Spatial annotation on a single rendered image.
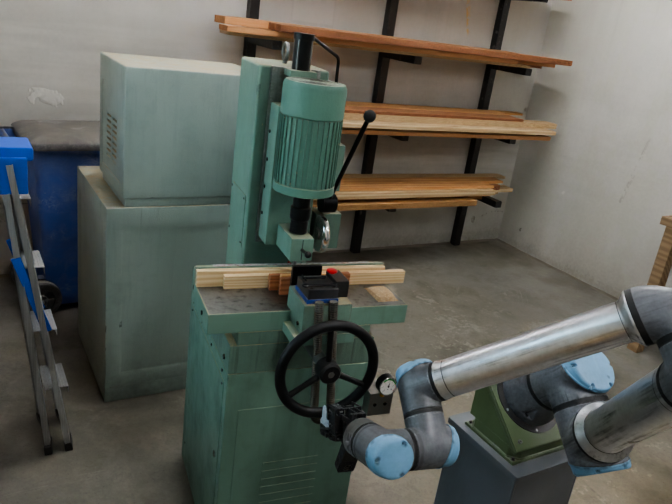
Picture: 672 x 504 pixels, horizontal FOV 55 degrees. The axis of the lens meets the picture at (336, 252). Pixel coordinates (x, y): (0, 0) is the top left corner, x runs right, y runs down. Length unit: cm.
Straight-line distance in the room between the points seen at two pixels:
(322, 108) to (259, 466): 107
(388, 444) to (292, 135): 84
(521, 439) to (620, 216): 331
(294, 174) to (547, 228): 396
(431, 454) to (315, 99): 92
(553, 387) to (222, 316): 91
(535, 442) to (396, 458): 70
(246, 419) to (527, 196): 412
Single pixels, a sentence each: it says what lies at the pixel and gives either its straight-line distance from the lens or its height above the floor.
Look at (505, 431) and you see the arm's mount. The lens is 199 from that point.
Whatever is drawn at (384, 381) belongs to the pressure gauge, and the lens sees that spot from 197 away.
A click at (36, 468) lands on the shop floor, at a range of 271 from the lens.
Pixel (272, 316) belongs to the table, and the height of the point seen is 89.
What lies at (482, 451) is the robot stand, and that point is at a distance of 204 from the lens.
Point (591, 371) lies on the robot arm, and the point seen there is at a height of 89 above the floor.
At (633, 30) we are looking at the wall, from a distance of 519.
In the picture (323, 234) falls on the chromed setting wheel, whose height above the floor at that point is 104.
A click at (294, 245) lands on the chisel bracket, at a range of 186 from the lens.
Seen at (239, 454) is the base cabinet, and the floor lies 44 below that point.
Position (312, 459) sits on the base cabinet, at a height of 38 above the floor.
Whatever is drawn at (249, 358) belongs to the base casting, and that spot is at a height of 76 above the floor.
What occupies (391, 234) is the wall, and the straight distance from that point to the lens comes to 515.
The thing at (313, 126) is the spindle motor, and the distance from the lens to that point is 174.
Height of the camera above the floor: 168
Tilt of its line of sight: 20 degrees down
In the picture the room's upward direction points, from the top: 8 degrees clockwise
